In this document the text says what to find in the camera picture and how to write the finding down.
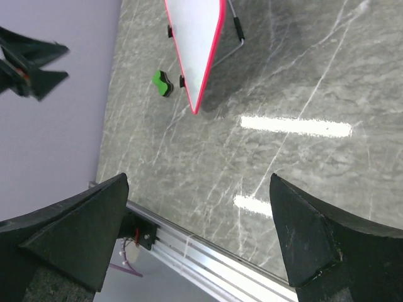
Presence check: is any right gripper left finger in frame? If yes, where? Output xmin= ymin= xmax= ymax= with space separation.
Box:
xmin=1 ymin=173 xmax=128 ymax=301

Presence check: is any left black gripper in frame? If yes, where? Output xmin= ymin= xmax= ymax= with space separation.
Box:
xmin=1 ymin=27 xmax=69 ymax=101

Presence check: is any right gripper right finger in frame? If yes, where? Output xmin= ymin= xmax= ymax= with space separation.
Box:
xmin=270 ymin=174 xmax=402 ymax=301

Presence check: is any green whiteboard eraser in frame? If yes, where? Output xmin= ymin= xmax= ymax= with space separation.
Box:
xmin=152 ymin=70 xmax=174 ymax=98

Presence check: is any pink framed whiteboard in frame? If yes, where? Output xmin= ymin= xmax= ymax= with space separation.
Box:
xmin=165 ymin=0 xmax=226 ymax=114

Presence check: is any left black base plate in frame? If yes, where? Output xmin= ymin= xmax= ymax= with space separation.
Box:
xmin=117 ymin=208 xmax=158 ymax=250

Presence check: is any aluminium mounting rail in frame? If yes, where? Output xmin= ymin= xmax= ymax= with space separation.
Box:
xmin=128 ymin=181 xmax=297 ymax=301

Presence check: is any wire easel stand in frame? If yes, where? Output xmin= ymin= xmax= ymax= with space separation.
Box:
xmin=166 ymin=0 xmax=246 ymax=89

